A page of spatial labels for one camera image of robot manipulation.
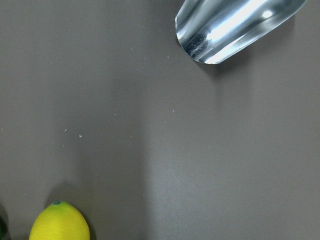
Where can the metal ice scoop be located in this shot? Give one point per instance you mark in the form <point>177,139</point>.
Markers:
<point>211,31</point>

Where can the yellow lemon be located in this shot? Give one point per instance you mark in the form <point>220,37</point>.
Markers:
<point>60,221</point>

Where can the green lime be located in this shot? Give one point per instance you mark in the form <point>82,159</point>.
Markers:
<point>1,230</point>

